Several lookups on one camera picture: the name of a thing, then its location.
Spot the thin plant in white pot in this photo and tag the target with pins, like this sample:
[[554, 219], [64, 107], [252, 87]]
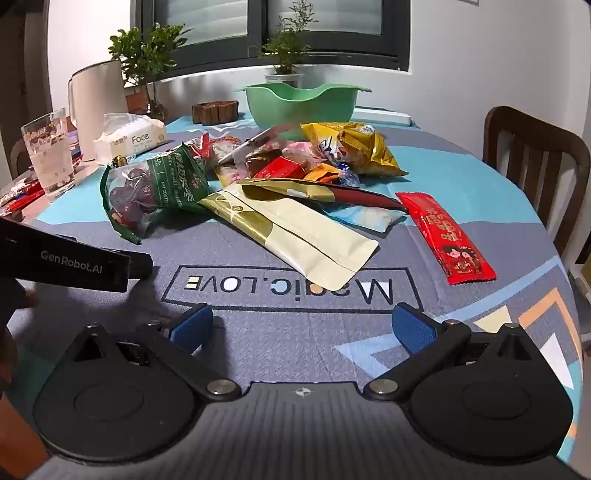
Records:
[[286, 50]]

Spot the orange snack packet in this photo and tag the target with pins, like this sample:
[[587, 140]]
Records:
[[321, 175]]

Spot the red and white packet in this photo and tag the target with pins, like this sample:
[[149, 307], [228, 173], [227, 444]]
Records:
[[23, 191]]

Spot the person's left hand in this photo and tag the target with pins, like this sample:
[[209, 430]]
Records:
[[21, 300]]

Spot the gold and maroon packet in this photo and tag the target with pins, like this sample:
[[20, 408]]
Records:
[[360, 198]]

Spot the dark wooden chair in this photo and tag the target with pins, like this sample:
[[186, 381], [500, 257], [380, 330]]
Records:
[[540, 161]]

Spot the green plastic bowl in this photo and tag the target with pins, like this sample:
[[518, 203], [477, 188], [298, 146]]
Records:
[[300, 110]]

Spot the blue foil chocolate ball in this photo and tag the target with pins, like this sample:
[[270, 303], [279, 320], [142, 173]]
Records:
[[346, 174]]

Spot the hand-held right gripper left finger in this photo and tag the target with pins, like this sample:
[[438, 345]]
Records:
[[191, 325]]

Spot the light blue snack packet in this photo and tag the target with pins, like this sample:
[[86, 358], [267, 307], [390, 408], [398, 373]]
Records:
[[369, 219]]

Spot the white tissue pack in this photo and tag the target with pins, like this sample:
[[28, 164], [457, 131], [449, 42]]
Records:
[[138, 141]]

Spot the long red snack packet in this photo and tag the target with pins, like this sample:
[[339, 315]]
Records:
[[443, 235]]

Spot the yellow printed snack packet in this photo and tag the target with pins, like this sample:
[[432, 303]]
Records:
[[321, 138]]

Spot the brown wooden chair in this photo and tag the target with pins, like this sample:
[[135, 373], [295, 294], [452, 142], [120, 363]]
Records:
[[18, 157]]

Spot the brown wooden tray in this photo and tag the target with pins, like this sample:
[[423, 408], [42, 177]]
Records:
[[214, 113]]

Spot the gold crinkled snack bag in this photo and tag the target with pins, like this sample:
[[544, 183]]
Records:
[[374, 150]]

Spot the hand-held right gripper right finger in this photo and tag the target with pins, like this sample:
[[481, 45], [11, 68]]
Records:
[[412, 328]]

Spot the clear red-print snack packet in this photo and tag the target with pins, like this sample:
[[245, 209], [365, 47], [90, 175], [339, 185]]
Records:
[[221, 150]]

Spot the dark framed window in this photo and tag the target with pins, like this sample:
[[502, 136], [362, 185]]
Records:
[[277, 41]]

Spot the white electric kettle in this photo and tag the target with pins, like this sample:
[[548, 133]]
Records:
[[99, 97]]

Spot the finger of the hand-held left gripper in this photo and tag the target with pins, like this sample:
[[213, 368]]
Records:
[[141, 266]]

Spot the gold foil chocolate ball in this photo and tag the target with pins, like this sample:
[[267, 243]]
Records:
[[119, 160]]

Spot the pink snack packet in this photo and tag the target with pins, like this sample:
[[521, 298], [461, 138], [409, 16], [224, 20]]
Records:
[[302, 152]]

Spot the leafy bonsai plant in pot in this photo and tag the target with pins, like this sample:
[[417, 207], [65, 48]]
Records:
[[147, 50]]

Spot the long white snack packet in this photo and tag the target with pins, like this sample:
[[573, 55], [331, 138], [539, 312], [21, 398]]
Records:
[[249, 143]]

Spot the green jujube bag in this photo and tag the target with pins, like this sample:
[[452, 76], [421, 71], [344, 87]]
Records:
[[175, 184]]

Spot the blue grey patterned tablecloth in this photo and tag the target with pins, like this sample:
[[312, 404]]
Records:
[[295, 295]]

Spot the white power strip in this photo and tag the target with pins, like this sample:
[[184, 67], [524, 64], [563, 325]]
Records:
[[383, 116]]

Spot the gold and cream pouch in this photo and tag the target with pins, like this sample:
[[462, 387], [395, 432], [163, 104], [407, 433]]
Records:
[[300, 240]]

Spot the brown snack packet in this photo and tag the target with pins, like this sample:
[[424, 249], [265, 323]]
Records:
[[263, 159]]

